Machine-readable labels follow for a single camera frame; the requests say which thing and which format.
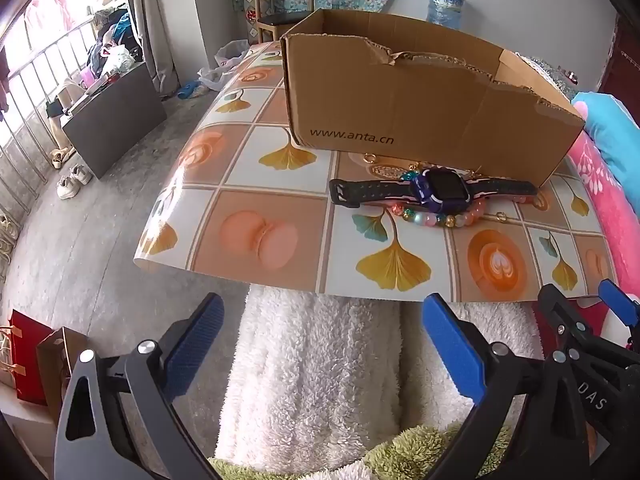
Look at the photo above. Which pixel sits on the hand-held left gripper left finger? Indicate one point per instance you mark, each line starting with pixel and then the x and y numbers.
pixel 197 345

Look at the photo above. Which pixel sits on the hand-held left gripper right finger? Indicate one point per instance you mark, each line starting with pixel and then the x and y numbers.
pixel 452 350

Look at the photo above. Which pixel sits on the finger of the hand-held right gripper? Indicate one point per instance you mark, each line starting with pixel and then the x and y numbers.
pixel 567 320
pixel 620 300

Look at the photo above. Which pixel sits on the black purple smart watch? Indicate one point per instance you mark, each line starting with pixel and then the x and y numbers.
pixel 442 187

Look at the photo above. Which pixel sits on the brown cardboard box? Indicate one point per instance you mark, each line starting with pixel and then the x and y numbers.
pixel 400 105

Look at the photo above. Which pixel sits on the red printed cloth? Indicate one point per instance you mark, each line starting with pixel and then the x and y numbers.
pixel 539 327

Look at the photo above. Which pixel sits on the pink floral blanket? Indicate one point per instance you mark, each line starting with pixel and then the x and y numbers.
pixel 610 210

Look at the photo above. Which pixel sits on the white fluffy blanket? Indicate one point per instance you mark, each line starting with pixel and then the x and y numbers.
pixel 310 370

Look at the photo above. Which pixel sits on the brown paper bag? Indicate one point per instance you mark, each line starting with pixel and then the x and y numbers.
pixel 55 375

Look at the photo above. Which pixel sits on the red paper bag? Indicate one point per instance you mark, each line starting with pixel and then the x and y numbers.
pixel 30 360

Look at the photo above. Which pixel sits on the tile-patterned tablecloth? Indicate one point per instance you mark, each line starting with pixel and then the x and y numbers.
pixel 260 170

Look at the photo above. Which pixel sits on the beige sandals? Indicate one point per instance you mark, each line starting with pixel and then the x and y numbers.
pixel 62 157

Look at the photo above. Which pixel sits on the dark grey cabinet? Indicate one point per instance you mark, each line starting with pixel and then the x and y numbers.
pixel 115 120

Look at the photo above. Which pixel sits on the dark red door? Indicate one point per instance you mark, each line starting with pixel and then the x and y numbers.
pixel 625 60

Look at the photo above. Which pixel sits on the blue slipper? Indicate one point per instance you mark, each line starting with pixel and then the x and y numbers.
pixel 189 91

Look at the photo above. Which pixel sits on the white plastic bag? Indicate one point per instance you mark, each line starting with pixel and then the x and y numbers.
pixel 222 62

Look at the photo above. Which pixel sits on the grey curtain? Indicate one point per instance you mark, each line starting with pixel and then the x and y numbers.
pixel 150 35

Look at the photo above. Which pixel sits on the pile of clothes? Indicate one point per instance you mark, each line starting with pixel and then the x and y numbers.
pixel 112 40

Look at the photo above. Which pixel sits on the metal window railing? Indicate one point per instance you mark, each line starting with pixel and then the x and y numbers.
pixel 31 67

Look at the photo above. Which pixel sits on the wooden chair with black seat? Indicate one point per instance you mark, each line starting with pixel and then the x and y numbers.
pixel 280 21

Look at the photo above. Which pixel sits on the blue water bottle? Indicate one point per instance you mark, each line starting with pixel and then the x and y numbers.
pixel 445 7

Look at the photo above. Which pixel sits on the hanging clothes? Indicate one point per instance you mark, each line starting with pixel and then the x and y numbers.
pixel 42 7

